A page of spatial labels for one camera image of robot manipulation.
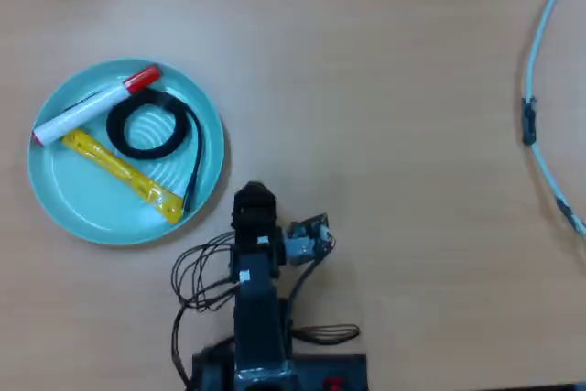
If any thick black camera cable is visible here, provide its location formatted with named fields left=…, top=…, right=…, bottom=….
left=286, top=257, right=361, bottom=346

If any black coiled cable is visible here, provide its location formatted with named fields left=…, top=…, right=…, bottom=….
left=105, top=91, right=205, bottom=213

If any white cable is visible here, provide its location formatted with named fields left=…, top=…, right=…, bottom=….
left=521, top=0, right=586, bottom=239

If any white marker pen red cap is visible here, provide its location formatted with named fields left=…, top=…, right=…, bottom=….
left=31, top=64, right=164, bottom=148

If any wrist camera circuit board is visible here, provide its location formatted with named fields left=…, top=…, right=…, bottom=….
left=283, top=212, right=338, bottom=268

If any long black cable clip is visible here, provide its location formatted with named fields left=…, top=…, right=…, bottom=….
left=520, top=95, right=539, bottom=147

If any short black cable tape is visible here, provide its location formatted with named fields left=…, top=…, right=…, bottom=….
left=556, top=196, right=581, bottom=230

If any light blue round plate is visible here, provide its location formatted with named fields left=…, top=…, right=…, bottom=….
left=27, top=59, right=226, bottom=246

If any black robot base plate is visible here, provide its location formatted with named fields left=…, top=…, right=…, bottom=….
left=190, top=349, right=370, bottom=391

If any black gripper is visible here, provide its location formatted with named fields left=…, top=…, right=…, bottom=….
left=230, top=181, right=288, bottom=280

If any yellow sachet packet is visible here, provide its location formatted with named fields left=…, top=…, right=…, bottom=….
left=60, top=128, right=185, bottom=225

